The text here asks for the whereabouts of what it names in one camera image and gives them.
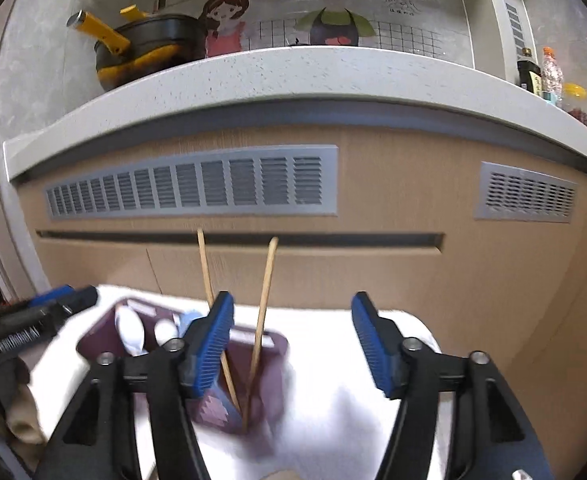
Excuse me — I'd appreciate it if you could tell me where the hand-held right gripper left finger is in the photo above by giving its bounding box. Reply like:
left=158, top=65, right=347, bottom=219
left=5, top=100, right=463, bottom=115
left=33, top=290, right=236, bottom=480

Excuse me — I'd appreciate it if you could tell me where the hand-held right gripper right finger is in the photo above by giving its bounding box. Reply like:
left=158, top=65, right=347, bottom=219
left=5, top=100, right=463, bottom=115
left=352, top=291, right=554, bottom=480

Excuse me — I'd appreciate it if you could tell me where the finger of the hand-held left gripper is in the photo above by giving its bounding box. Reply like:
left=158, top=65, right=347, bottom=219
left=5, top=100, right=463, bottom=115
left=27, top=285, right=76, bottom=309
left=0, top=286, right=99, bottom=343

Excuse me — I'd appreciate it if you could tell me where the blue-grey silicone spoon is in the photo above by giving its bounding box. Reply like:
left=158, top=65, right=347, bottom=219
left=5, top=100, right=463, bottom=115
left=177, top=311, right=242, bottom=423

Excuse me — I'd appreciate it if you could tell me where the small white round spoon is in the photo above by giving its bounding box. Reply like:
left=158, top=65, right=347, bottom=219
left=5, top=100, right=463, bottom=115
left=154, top=321, right=179, bottom=347

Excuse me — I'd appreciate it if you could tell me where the wooden chopstick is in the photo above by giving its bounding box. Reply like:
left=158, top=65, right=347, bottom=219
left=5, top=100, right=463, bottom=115
left=196, top=228, right=241, bottom=413
left=243, top=236, right=279, bottom=431

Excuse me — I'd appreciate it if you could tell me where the maroon plastic container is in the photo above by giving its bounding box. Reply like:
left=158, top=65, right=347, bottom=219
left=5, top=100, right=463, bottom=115
left=76, top=297, right=290, bottom=433

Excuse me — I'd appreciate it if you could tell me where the person's left hand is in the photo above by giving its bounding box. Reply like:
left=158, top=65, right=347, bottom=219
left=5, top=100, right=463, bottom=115
left=6, top=360, right=46, bottom=446

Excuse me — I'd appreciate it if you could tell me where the white lace tablecloth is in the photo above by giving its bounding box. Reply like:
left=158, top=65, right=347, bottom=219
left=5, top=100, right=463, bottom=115
left=23, top=284, right=444, bottom=480

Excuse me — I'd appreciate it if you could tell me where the wooden kitchen cabinet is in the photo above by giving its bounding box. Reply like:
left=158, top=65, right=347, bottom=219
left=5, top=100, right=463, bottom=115
left=10, top=125, right=587, bottom=411

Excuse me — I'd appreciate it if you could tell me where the long grey vent grille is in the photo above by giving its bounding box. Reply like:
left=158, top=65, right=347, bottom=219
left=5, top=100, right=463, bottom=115
left=44, top=145, right=339, bottom=221

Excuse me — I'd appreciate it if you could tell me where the short grey vent grille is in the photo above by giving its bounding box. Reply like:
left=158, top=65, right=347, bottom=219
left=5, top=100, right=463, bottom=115
left=475, top=161, right=578, bottom=222

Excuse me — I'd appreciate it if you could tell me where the speckled kitchen countertop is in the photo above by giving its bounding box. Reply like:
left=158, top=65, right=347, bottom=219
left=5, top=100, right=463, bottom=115
left=3, top=45, right=587, bottom=183

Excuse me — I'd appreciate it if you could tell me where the dark sauce bottle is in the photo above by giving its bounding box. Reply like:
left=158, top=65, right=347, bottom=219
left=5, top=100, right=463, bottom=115
left=517, top=47, right=541, bottom=93

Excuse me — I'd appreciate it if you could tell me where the jar with yellow lid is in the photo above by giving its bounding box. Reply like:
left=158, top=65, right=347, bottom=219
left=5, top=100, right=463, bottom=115
left=562, top=83, right=587, bottom=126

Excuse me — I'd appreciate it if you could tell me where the clear bottle orange cap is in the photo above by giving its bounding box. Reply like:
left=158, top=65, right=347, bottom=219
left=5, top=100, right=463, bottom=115
left=541, top=46, right=564, bottom=98

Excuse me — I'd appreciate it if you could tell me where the black pan yellow handle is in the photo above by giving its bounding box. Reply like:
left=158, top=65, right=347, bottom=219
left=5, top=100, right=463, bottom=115
left=68, top=5, right=206, bottom=58

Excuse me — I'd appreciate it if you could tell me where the cartoon wall sticker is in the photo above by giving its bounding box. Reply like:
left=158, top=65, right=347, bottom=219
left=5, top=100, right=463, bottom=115
left=200, top=0, right=444, bottom=58

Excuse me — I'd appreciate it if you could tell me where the narrow wall vent grille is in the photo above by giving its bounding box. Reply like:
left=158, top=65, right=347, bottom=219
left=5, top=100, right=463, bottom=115
left=505, top=2, right=525, bottom=53

